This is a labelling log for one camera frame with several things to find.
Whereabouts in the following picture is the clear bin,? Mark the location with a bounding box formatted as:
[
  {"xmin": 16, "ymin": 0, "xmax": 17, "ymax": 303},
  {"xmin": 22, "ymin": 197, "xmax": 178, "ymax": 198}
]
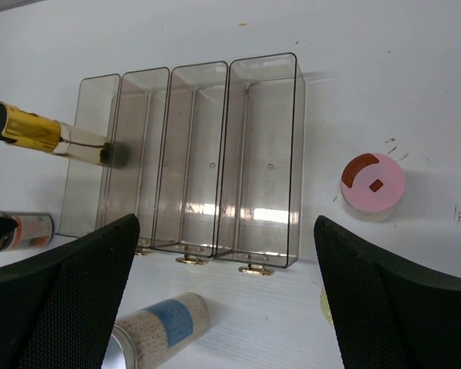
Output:
[
  {"xmin": 151, "ymin": 61, "xmax": 228, "ymax": 265},
  {"xmin": 215, "ymin": 52, "xmax": 307, "ymax": 276},
  {"xmin": 96, "ymin": 67, "xmax": 170, "ymax": 255},
  {"xmin": 57, "ymin": 74, "xmax": 121, "ymax": 238}
]

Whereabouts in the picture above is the gold black-capped bottle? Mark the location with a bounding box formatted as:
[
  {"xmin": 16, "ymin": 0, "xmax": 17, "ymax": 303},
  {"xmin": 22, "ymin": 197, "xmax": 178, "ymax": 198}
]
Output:
[{"xmin": 0, "ymin": 101, "xmax": 130, "ymax": 168}]

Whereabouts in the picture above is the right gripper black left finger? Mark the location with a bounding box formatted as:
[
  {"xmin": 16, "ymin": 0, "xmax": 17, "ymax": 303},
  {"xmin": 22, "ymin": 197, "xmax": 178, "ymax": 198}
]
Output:
[{"xmin": 0, "ymin": 214, "xmax": 140, "ymax": 368}]

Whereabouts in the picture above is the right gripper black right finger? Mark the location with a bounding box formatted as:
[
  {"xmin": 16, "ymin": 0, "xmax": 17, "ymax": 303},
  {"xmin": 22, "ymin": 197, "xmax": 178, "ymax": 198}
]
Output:
[{"xmin": 313, "ymin": 215, "xmax": 461, "ymax": 368}]

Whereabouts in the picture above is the white-lid red-label jar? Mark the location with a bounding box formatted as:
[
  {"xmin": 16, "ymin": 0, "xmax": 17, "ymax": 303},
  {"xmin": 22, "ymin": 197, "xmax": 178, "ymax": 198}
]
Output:
[{"xmin": 0, "ymin": 211, "xmax": 55, "ymax": 252}]

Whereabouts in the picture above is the silver-lid blue-label jar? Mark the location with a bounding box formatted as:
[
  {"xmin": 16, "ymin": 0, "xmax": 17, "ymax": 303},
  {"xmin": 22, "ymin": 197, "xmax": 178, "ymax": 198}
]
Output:
[{"xmin": 101, "ymin": 292, "xmax": 211, "ymax": 368}]

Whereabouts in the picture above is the pink-lid spice bottle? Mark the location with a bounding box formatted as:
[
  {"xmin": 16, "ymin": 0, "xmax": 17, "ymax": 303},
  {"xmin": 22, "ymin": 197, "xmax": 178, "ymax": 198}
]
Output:
[{"xmin": 339, "ymin": 152, "xmax": 406, "ymax": 222}]

